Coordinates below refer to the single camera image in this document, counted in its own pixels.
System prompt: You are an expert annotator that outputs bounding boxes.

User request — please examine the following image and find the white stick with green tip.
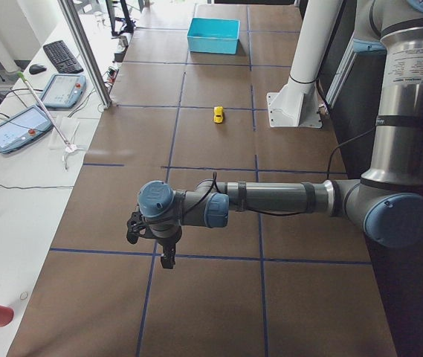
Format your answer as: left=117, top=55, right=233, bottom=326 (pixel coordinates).
left=17, top=71, right=80, bottom=171

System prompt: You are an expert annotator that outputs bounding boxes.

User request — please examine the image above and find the black keyboard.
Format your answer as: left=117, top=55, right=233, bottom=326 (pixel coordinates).
left=42, top=40, right=83, bottom=74

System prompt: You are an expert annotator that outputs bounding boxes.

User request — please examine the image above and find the far teach pendant tablet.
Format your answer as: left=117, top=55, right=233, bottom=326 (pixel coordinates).
left=39, top=74, right=86, bottom=110

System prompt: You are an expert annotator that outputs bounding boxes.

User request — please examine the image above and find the yellow beetle toy car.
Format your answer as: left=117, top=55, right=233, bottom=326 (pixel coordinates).
left=213, top=106, right=225, bottom=123

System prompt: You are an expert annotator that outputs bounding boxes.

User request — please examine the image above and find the aluminium frame post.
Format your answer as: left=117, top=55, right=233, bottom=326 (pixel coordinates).
left=58, top=0, right=112, bottom=109

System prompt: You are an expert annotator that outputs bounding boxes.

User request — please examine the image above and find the teach pendant tablet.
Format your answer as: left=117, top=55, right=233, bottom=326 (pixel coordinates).
left=39, top=74, right=86, bottom=110
left=0, top=105, right=53, bottom=154

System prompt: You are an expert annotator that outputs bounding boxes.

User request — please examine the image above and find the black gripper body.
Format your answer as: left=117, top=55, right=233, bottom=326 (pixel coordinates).
left=158, top=237, right=180, bottom=257

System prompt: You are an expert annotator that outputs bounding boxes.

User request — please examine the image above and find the black computer mouse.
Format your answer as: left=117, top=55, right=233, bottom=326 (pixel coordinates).
left=28, top=64, right=47, bottom=75

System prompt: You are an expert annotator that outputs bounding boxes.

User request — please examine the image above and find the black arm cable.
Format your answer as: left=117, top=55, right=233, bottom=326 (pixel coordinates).
left=181, top=124, right=378, bottom=225

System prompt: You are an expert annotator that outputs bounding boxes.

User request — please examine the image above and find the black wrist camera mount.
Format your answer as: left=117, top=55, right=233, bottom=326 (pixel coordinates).
left=126, top=211, right=154, bottom=245

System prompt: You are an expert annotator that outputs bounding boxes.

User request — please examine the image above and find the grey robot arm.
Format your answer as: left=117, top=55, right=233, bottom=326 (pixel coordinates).
left=126, top=1, right=423, bottom=268

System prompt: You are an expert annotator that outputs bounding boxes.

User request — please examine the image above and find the near teach pendant tablet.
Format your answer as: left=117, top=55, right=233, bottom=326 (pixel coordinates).
left=0, top=105, right=53, bottom=154

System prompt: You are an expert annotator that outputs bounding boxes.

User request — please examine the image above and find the light blue plastic bin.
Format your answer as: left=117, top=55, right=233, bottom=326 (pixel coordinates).
left=187, top=17, right=240, bottom=55

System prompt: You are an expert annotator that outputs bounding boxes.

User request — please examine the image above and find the white camera mast with base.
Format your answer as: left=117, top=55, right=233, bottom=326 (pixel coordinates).
left=266, top=0, right=343, bottom=129

